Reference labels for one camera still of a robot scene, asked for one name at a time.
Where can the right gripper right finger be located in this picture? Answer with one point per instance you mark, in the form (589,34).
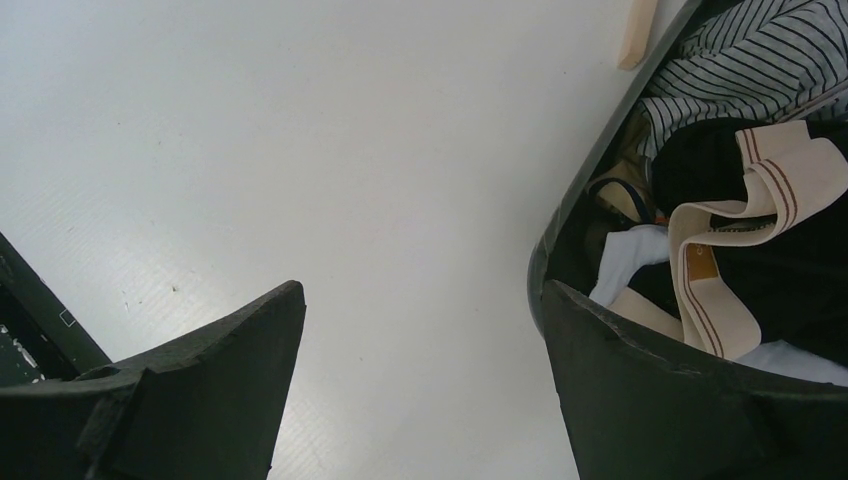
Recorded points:
(639,405)

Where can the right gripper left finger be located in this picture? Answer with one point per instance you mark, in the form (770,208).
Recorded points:
(206,405)

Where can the black underwear beige waistband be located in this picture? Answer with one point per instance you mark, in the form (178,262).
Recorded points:
(757,232)

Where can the grey striped underwear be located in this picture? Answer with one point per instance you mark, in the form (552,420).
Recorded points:
(769,61)

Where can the white underwear black trim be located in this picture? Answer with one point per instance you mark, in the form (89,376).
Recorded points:
(634,282)

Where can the brown garment in basket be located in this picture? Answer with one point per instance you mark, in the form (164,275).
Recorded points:
(623,188)

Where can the dark green laundry basket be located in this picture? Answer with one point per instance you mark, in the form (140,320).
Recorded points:
(691,14)

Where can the wooden clothes rack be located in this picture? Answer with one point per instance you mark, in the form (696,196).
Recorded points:
(637,34)

